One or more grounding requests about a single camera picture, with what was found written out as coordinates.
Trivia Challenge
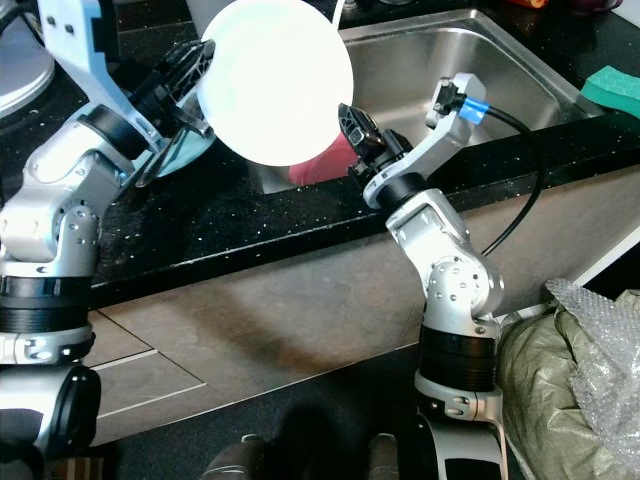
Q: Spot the purple mug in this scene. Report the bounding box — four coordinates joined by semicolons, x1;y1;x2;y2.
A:
565;0;623;13

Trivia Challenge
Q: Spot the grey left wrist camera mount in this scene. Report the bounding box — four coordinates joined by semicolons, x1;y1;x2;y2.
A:
37;0;161;151

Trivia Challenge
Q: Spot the large white plate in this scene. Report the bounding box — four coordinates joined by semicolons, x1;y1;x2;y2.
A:
195;0;355;167

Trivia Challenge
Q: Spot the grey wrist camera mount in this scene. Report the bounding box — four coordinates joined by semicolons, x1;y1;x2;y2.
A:
37;0;161;151
363;73;476;209

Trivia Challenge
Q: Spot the white plate stack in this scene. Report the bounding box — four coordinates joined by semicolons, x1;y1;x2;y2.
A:
0;20;58;119

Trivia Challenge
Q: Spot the pink plate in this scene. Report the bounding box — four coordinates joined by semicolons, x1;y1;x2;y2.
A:
285;135;364;187

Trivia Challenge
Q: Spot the black cable with blue tape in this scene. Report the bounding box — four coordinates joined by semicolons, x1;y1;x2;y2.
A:
445;90;548;256

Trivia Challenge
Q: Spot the grey left robot foot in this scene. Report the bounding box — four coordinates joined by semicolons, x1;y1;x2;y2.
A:
205;435;266;480

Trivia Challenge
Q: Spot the olive green bag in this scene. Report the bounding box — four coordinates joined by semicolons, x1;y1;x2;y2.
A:
495;300;640;480

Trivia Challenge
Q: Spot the plain black cable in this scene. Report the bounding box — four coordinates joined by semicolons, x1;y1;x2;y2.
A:
0;5;43;46

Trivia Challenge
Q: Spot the clear bubble wrap sheet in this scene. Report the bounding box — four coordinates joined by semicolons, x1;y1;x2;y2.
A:
545;278;640;471

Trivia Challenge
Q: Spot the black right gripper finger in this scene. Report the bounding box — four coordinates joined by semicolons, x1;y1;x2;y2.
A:
338;103;379;151

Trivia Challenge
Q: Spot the green sponge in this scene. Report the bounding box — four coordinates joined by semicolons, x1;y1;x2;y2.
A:
580;66;640;111

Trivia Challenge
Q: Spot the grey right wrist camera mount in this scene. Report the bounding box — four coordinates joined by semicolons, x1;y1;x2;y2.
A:
363;73;476;209

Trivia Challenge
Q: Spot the brown cabinet front panel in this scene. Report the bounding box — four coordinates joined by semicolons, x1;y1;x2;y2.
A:
90;160;640;376

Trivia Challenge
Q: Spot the grey robot foot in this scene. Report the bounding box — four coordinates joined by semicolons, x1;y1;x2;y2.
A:
205;435;266;480
365;432;411;480

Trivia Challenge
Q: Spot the grey right robot foot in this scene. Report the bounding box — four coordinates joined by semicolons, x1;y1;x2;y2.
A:
365;432;411;480

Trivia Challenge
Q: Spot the stainless steel sink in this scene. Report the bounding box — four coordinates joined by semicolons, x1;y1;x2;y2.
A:
250;8;608;196

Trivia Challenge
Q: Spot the light blue plate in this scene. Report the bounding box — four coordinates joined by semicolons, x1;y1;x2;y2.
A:
130;125;218;191

